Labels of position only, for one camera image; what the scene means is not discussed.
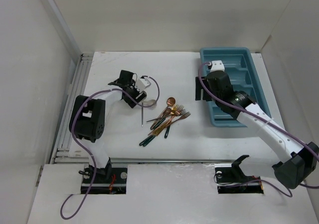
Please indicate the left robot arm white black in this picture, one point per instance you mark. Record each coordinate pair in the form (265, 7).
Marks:
(88, 118)

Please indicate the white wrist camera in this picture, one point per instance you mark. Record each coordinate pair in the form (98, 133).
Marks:
(216, 65)
(142, 84)

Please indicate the green loop handle utensil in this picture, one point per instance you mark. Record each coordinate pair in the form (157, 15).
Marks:
(146, 141)

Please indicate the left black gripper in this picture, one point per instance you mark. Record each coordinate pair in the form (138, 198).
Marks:
(138, 95)

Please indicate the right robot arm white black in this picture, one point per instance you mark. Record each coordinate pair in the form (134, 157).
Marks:
(297, 158)

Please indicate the aluminium rail frame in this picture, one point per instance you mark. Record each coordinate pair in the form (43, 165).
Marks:
(61, 145)

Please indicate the gold fork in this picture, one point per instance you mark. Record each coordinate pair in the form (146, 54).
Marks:
(175, 111)

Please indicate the copper fork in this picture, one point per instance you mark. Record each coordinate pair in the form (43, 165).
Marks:
(171, 121)

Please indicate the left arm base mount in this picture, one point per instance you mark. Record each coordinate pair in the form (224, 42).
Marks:
(111, 184)

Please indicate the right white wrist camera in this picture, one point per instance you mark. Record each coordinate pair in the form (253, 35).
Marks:
(216, 65)

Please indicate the copper spoon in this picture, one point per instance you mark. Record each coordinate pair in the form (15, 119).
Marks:
(169, 104)

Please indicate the blue plastic cutlery tray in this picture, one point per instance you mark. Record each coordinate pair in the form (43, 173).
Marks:
(243, 76)

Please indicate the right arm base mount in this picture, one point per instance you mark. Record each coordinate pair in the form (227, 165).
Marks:
(230, 179)

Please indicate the silver round spoon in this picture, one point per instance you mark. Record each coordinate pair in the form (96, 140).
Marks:
(150, 104)

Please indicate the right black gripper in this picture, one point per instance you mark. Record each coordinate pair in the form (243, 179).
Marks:
(199, 86)

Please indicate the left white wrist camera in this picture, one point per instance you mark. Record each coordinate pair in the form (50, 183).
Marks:
(142, 84)

